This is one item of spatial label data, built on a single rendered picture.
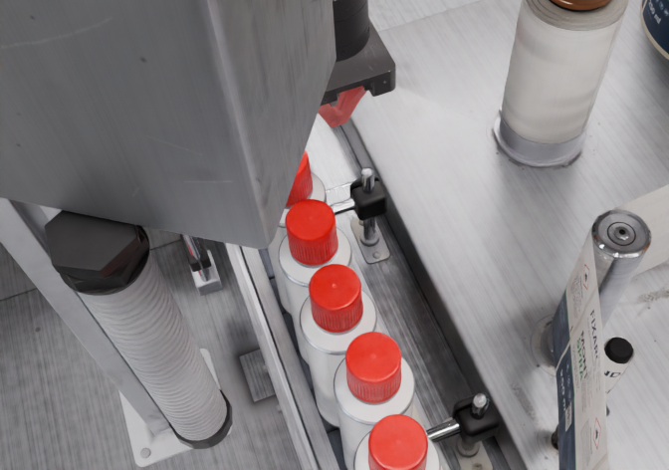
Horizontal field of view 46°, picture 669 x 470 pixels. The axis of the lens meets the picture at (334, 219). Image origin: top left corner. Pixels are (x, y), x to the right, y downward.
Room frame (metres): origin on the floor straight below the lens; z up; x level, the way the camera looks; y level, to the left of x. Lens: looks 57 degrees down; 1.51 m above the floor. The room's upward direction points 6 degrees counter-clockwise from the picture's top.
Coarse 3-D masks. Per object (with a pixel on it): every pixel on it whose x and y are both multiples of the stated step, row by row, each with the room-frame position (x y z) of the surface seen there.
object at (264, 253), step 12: (264, 252) 0.38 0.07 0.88; (264, 264) 0.37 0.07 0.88; (276, 288) 0.34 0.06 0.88; (288, 324) 0.30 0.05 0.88; (300, 360) 0.27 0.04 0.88; (312, 384) 0.24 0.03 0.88; (324, 420) 0.21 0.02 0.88; (336, 432) 0.20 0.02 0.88; (336, 444) 0.19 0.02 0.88; (336, 456) 0.18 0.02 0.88
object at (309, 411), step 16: (256, 256) 0.33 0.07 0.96; (256, 272) 0.31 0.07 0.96; (256, 288) 0.30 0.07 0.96; (272, 304) 0.28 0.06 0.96; (272, 320) 0.27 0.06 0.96; (288, 336) 0.25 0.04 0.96; (288, 352) 0.24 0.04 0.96; (288, 368) 0.23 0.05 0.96; (304, 384) 0.21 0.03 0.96; (304, 400) 0.20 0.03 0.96; (304, 416) 0.19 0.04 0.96; (320, 432) 0.18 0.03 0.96; (320, 448) 0.16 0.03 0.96; (320, 464) 0.15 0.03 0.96; (336, 464) 0.15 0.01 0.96
